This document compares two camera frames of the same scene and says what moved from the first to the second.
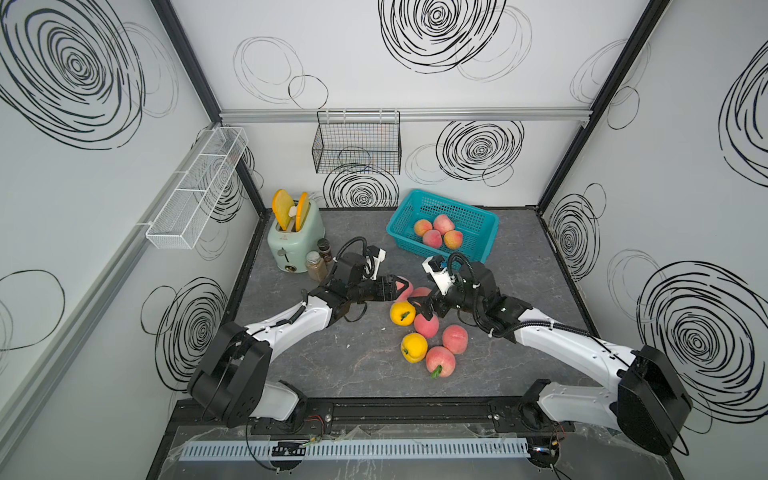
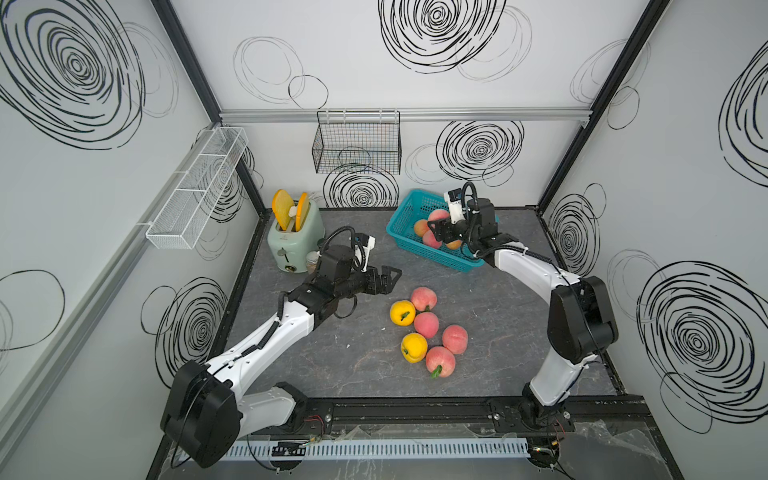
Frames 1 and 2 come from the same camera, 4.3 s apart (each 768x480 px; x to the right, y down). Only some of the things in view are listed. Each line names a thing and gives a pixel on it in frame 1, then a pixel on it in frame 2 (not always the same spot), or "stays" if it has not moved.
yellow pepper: [402, 313] stays
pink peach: [432, 238] stays
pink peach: [404, 295] -> [438, 214]
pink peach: [427, 328] stays
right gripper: [426, 307] -> [442, 227]
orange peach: [421, 226] stays
